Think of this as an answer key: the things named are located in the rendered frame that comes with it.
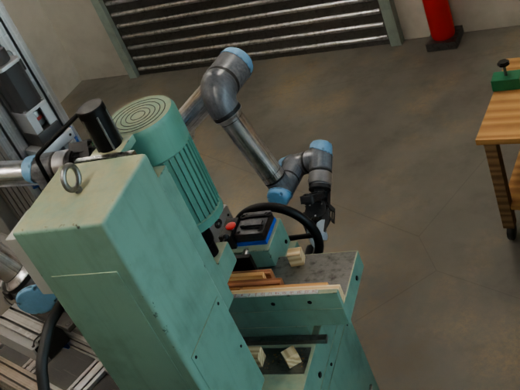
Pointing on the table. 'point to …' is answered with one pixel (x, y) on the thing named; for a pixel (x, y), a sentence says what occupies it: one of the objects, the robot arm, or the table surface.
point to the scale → (276, 293)
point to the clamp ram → (244, 261)
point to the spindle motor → (172, 153)
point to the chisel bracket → (225, 259)
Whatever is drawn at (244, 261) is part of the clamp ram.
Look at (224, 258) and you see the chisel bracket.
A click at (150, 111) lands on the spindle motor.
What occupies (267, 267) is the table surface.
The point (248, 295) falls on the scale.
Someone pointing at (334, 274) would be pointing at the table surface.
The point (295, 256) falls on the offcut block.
